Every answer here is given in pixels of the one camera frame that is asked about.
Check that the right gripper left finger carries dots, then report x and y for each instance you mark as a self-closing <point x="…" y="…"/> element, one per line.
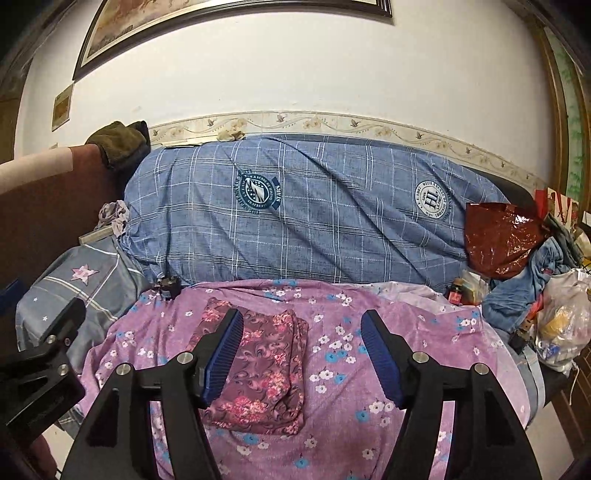
<point x="116" y="440"/>

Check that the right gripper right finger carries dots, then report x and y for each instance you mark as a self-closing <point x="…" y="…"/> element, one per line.
<point x="488" y="439"/>

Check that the maroon floral small garment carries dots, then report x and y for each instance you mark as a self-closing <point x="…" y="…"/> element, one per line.
<point x="264" y="392"/>

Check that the blue denim clothing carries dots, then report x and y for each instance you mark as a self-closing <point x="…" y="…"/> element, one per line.
<point x="507" y="305"/>

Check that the grey star pillow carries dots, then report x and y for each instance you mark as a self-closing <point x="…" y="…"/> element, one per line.
<point x="98" y="273"/>

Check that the purple floral bed sheet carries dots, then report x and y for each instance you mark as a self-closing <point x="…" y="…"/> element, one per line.
<point x="349" y="424"/>

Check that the white plastic bag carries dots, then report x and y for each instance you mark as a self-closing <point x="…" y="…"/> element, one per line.
<point x="563" y="325"/>

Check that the small red box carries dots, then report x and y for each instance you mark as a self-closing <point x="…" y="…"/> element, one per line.
<point x="455" y="294"/>

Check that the brown headboard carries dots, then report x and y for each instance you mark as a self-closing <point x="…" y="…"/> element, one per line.
<point x="48" y="200"/>

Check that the crumpled grey cloth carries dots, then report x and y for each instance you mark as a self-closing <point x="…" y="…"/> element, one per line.
<point x="115" y="215"/>

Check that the red plastic bag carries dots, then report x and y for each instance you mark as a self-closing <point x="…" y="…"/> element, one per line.
<point x="500" y="237"/>

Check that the olive green cloth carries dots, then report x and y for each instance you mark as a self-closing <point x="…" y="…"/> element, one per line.
<point x="122" y="146"/>

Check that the blue plaid quilt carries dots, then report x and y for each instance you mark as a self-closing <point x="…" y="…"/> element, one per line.
<point x="302" y="207"/>

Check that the small wall sign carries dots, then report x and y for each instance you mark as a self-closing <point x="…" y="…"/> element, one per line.
<point x="61" y="108"/>

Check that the framed wall picture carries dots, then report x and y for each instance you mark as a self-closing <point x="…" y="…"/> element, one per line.
<point x="118" y="26"/>

